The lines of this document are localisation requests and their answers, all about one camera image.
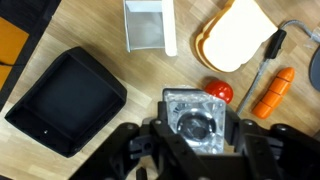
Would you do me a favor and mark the toy bread slice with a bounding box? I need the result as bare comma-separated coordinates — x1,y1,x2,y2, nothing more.
194,0,279,74

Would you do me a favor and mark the orange toy carrot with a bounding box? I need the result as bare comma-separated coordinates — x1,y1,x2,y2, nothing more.
251,66,296,120

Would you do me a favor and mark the red toy tomato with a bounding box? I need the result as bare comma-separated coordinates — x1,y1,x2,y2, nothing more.
203,78,235,105

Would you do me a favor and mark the dark grey round plate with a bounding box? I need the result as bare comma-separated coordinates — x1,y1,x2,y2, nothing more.
308,46,320,93

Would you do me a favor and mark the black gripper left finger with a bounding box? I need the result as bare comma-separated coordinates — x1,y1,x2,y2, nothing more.
156,101,169,126

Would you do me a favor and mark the white carton box blue logo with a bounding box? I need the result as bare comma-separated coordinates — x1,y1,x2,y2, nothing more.
122,0,179,58

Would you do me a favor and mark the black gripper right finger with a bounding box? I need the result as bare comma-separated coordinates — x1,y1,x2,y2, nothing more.
224,103,241,146

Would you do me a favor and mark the black open tray box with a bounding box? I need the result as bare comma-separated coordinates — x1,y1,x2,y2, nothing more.
4,46,129,159

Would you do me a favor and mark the grey curved hose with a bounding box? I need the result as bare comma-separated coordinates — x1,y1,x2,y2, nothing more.
279,18,320,45

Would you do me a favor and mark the toy knife black handle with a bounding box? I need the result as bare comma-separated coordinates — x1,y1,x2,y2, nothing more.
235,28,288,116

